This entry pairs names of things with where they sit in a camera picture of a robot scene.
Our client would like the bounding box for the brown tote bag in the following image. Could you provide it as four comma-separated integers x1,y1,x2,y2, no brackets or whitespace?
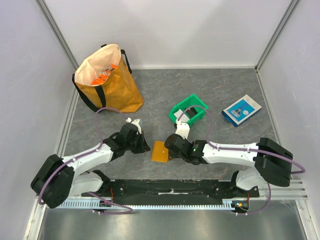
72,43,144,113

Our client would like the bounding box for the small black device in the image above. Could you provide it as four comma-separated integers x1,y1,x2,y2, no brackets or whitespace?
186,107,199,120

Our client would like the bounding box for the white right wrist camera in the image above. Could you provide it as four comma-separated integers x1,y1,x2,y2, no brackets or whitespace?
175,120,190,140

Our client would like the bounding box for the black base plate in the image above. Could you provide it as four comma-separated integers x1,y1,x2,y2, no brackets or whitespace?
97,179,260,199

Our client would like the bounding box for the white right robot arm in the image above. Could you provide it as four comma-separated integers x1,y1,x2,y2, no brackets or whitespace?
164,133,293,197

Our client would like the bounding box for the blue white box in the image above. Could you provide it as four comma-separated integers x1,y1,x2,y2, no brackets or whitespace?
221,94,262,127

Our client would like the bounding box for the orange snack packet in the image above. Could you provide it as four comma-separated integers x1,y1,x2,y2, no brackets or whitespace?
91,64,118,86

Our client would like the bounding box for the white card stack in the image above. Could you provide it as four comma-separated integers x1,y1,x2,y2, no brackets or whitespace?
173,109,184,121

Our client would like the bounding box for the green plastic bin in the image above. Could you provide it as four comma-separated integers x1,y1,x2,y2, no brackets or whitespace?
168,94,209,127

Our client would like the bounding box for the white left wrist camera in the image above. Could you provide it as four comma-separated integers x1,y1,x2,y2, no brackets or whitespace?
125,117,142,134

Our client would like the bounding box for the white slotted cable duct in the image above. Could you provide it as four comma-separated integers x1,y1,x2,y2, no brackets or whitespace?
57,197,248,211

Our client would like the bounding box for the orange leather card holder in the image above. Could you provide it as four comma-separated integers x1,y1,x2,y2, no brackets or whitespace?
151,141,170,163

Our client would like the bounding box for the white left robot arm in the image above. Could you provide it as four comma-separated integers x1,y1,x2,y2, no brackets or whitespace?
30,119,150,209

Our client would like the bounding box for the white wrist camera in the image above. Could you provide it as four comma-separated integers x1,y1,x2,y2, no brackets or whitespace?
125,117,142,134
175,120,190,140

